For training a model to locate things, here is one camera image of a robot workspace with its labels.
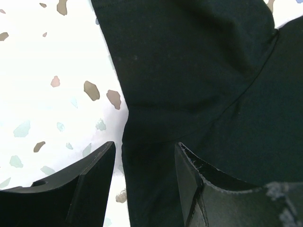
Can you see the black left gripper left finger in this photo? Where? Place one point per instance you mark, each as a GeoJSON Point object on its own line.
{"type": "Point", "coordinates": [76, 196]}

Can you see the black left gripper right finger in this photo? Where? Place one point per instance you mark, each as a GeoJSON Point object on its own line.
{"type": "Point", "coordinates": [211, 198]}

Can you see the black t shirt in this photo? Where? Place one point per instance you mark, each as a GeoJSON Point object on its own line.
{"type": "Point", "coordinates": [215, 75]}

